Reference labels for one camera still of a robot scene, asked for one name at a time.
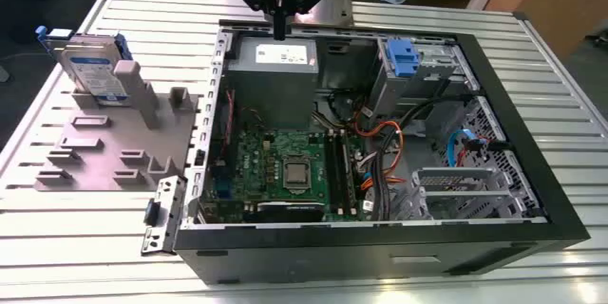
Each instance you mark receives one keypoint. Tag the hard disk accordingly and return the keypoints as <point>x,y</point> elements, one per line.
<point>94,69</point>

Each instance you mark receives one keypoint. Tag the metal disk bay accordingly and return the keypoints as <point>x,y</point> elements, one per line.
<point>468,193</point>

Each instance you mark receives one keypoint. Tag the grey power supply unit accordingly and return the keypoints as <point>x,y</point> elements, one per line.
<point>270,97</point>

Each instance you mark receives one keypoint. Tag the metal optical drive cage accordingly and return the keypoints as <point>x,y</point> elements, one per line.
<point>426,79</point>

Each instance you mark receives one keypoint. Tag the green motherboard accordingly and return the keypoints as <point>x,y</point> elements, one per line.
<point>256,151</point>

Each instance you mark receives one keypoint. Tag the black RAM slot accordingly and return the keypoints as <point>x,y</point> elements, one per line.
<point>348,176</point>
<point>333,172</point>

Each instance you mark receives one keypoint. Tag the silver CPU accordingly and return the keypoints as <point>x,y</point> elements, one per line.
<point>296,173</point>

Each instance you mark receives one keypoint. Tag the grey parts rack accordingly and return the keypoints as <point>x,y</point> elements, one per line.
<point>118,140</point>

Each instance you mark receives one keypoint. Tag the CPU socket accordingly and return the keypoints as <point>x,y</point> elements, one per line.
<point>297,189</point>

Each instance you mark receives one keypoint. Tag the black graphics card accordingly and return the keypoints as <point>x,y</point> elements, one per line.
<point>284,211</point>

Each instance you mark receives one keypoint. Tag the black open PC case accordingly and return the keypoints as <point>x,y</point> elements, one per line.
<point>332,254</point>

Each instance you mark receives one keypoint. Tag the metal expansion slot bracket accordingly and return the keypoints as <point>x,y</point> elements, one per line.
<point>168,190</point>

